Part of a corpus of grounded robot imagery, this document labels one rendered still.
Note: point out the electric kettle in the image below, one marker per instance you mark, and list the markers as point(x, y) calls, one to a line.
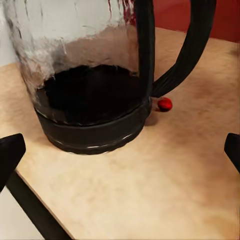
point(88, 66)

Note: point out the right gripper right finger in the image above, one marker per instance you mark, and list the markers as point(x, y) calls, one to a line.
point(232, 149)

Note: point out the dishwasher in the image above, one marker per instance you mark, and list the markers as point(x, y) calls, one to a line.
point(46, 224)

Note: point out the countertop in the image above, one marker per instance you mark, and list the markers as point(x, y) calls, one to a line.
point(174, 181)

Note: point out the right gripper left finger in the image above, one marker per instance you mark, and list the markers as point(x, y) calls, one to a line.
point(12, 150)

